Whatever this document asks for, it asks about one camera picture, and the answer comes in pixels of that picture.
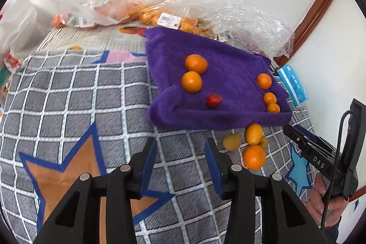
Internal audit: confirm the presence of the small orange mandarin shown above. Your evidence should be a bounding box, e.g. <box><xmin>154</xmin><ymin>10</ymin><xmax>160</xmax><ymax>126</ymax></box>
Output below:
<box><xmin>263</xmin><ymin>92</ymin><xmax>277</xmax><ymax>105</ymax></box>

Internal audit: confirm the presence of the brown wooden door frame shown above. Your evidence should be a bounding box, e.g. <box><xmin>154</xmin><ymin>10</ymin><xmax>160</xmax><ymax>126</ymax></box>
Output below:
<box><xmin>272</xmin><ymin>0</ymin><xmax>333</xmax><ymax>67</ymax></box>

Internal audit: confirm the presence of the yellow green small fruit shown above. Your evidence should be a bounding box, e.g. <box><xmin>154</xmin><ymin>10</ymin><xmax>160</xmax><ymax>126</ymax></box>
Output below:
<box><xmin>222</xmin><ymin>133</ymin><xmax>241</xmax><ymax>152</ymax></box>

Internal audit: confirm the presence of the oval orange fruit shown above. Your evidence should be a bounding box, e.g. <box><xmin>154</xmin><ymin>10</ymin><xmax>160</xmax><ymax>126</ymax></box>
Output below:
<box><xmin>244</xmin><ymin>123</ymin><xmax>263</xmax><ymax>145</ymax></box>

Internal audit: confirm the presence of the purple towel covered tray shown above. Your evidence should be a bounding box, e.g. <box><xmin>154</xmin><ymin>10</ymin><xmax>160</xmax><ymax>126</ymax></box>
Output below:
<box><xmin>144</xmin><ymin>27</ymin><xmax>292</xmax><ymax>130</ymax></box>

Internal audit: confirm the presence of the blue tissue pack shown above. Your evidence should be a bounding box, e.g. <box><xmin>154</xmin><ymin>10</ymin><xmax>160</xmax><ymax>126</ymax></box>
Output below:
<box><xmin>277</xmin><ymin>64</ymin><xmax>308</xmax><ymax>107</ymax></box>

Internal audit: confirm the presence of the white plastic bag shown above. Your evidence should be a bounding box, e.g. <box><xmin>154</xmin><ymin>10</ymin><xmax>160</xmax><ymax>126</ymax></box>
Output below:
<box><xmin>1</xmin><ymin>0</ymin><xmax>50</xmax><ymax>63</ymax></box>

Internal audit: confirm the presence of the clear bag of mandarins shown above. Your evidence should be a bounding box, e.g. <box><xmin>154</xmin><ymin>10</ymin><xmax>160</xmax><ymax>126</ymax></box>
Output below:
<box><xmin>51</xmin><ymin>0</ymin><xmax>133</xmax><ymax>29</ymax></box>

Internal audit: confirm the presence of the small red fruit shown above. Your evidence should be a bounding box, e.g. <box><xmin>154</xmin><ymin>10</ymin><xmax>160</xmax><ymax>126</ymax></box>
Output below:
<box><xmin>206</xmin><ymin>93</ymin><xmax>222</xmax><ymax>108</ymax></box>

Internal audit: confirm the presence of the person's right hand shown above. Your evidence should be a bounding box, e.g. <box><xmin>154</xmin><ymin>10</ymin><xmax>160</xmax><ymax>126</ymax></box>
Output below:
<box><xmin>304</xmin><ymin>172</ymin><xmax>348</xmax><ymax>229</ymax></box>

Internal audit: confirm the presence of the large round orange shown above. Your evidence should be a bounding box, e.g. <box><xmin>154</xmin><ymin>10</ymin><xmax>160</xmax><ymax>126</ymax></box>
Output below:
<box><xmin>242</xmin><ymin>145</ymin><xmax>266</xmax><ymax>170</ymax></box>

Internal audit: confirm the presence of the large orange mandarin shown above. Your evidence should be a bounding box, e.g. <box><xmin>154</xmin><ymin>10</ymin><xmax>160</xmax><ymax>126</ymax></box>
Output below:
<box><xmin>184</xmin><ymin>54</ymin><xmax>208</xmax><ymax>75</ymax></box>

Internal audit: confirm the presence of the grey checkered tablecloth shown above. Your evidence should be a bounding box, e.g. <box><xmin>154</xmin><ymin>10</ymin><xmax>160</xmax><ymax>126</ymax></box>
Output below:
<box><xmin>0</xmin><ymin>49</ymin><xmax>318</xmax><ymax>244</ymax></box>

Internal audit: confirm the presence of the small orange kumquat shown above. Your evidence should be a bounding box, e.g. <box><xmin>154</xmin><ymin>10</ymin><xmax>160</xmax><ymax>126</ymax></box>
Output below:
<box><xmin>267</xmin><ymin>103</ymin><xmax>280</xmax><ymax>113</ymax></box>

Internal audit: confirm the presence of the clear bag of oranges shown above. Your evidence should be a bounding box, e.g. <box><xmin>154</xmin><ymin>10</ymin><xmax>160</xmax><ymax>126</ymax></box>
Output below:
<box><xmin>132</xmin><ymin>0</ymin><xmax>244</xmax><ymax>40</ymax></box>

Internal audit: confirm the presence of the orange tangerine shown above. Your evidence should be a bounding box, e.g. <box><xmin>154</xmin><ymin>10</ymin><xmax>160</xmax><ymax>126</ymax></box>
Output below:
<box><xmin>181</xmin><ymin>71</ymin><xmax>203</xmax><ymax>94</ymax></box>

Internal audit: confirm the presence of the clear bag of red fruit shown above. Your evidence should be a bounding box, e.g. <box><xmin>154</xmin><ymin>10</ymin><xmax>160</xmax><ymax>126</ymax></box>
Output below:
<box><xmin>209</xmin><ymin>4</ymin><xmax>295</xmax><ymax>59</ymax></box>

